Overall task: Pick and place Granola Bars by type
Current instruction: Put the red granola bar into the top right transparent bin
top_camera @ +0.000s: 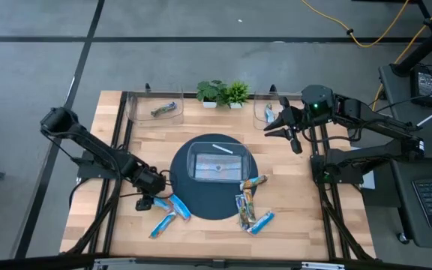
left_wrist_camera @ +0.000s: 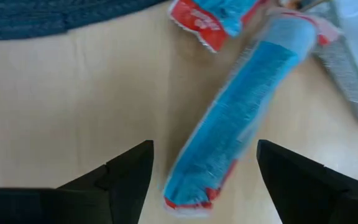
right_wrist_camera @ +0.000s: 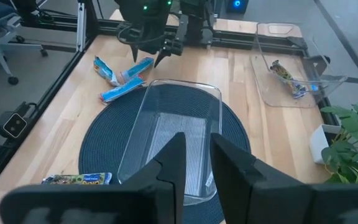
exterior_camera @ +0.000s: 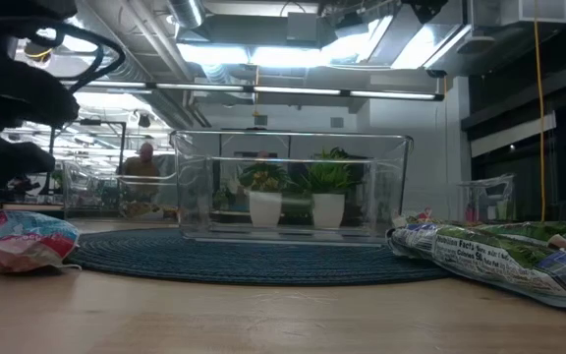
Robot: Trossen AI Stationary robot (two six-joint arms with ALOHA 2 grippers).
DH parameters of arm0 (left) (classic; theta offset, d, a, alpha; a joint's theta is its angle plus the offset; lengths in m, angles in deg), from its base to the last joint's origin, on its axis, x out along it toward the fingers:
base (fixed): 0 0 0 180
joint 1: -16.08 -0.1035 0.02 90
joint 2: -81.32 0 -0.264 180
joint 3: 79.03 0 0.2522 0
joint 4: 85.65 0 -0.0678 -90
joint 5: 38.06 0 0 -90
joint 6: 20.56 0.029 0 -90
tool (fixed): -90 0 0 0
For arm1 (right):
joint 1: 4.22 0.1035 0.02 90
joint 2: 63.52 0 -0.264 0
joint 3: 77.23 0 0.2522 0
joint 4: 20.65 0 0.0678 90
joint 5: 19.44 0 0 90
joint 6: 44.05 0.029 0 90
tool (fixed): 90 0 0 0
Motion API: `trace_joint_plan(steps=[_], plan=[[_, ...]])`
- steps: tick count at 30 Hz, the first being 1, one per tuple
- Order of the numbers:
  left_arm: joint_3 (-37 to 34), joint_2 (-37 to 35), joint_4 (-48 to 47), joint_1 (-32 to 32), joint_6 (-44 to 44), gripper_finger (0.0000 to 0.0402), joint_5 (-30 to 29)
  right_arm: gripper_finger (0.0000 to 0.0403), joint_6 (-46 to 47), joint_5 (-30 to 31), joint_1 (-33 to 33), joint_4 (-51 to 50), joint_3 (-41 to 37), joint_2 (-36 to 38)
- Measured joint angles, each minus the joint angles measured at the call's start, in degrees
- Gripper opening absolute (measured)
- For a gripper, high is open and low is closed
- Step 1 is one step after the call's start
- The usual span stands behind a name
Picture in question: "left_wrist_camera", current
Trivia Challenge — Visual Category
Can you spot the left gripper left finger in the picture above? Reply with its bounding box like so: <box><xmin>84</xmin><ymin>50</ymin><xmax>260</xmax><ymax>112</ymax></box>
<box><xmin>0</xmin><ymin>139</ymin><xmax>155</xmax><ymax>224</ymax></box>

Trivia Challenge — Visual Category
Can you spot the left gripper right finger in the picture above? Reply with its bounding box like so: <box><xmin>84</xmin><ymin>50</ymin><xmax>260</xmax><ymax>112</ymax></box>
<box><xmin>256</xmin><ymin>139</ymin><xmax>358</xmax><ymax>224</ymax></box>

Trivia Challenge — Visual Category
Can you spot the round dark blue woven mat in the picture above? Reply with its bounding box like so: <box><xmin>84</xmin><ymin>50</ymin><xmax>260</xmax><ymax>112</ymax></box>
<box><xmin>0</xmin><ymin>0</ymin><xmax>168</xmax><ymax>41</ymax></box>

